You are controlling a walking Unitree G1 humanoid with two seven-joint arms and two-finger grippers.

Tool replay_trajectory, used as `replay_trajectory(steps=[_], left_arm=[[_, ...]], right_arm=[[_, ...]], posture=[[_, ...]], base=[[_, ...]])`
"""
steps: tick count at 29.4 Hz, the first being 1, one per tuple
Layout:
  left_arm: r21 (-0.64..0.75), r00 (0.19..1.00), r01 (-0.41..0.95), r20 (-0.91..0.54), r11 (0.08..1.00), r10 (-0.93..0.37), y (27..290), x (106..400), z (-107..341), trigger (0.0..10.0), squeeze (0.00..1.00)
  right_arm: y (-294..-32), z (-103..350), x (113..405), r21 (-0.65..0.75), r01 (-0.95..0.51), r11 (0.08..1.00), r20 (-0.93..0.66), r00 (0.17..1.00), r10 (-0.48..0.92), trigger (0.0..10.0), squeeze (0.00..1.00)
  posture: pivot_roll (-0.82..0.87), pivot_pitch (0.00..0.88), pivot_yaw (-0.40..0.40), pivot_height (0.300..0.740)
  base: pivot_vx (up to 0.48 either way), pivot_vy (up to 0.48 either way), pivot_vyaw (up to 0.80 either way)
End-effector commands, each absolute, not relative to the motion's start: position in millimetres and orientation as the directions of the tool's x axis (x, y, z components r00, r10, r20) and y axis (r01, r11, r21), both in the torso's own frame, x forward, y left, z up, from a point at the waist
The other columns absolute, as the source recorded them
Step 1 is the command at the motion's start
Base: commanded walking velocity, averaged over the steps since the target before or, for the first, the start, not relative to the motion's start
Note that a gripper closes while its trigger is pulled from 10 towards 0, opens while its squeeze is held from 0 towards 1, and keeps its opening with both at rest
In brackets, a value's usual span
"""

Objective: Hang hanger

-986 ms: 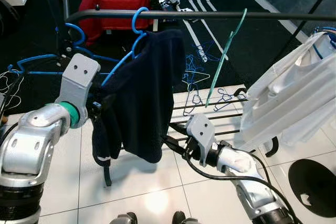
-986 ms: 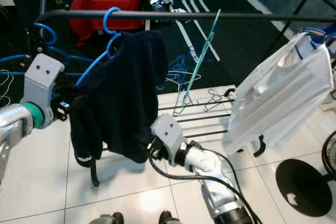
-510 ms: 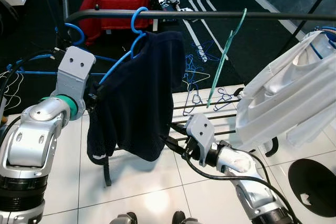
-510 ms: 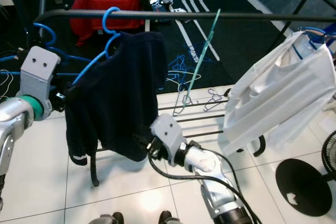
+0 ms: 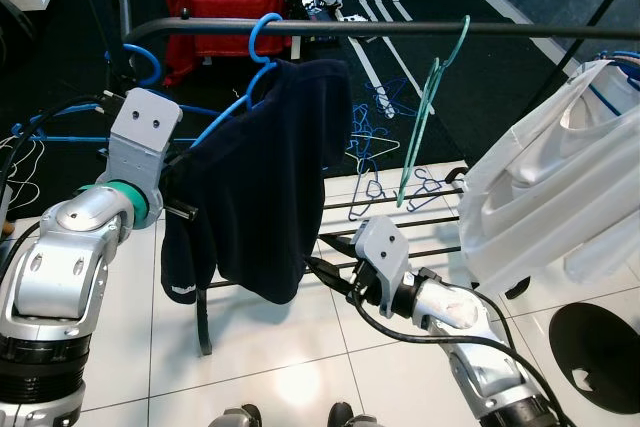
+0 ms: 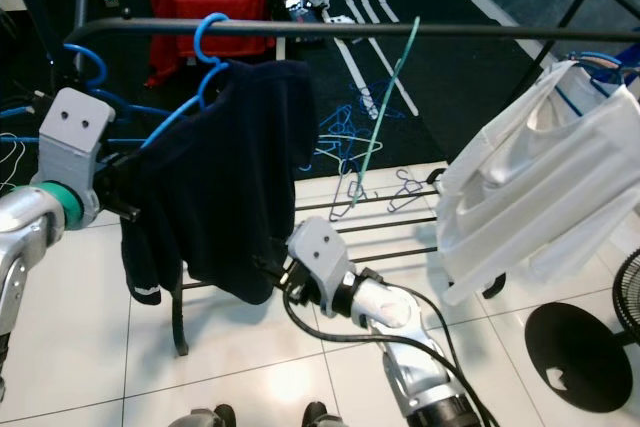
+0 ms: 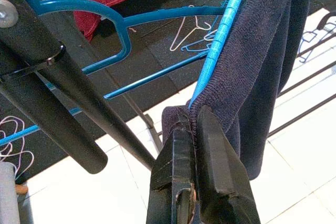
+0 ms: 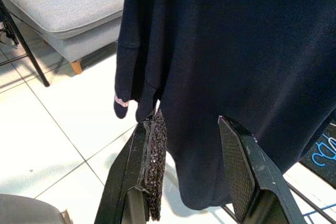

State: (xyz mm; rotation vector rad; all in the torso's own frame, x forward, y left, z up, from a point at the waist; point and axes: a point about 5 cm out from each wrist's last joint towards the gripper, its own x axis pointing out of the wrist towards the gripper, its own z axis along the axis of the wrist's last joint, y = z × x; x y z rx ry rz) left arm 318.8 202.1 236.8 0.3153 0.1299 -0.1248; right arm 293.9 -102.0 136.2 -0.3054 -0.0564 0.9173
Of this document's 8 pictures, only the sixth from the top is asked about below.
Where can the black floor fan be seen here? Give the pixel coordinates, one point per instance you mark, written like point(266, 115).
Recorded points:
point(575, 357)

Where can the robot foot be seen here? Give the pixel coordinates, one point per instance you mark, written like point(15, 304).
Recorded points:
point(205, 417)
point(322, 417)

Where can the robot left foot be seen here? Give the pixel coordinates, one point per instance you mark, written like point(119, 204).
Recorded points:
point(205, 417)

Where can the white shirt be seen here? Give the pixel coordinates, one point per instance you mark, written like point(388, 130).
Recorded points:
point(540, 187)

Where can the blue plastic hanger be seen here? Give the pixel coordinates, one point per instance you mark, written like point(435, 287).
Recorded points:
point(104, 65)
point(605, 59)
point(198, 37)

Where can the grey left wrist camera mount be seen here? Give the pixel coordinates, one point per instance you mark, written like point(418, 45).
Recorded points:
point(72, 137)

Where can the navy blue shirt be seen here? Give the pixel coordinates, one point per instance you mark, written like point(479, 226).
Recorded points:
point(220, 177)

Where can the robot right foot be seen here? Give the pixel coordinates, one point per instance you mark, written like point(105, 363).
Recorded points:
point(322, 417)

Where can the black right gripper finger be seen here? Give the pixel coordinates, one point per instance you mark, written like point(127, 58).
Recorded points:
point(270, 273)

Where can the black equipment box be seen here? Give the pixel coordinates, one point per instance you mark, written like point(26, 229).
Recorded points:
point(295, 5)

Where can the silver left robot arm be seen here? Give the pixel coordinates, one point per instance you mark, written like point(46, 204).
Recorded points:
point(25, 277)

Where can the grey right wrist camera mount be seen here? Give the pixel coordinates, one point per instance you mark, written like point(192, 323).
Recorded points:
point(318, 257)

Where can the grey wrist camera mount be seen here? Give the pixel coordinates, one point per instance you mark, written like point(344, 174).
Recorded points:
point(72, 137)
point(318, 257)

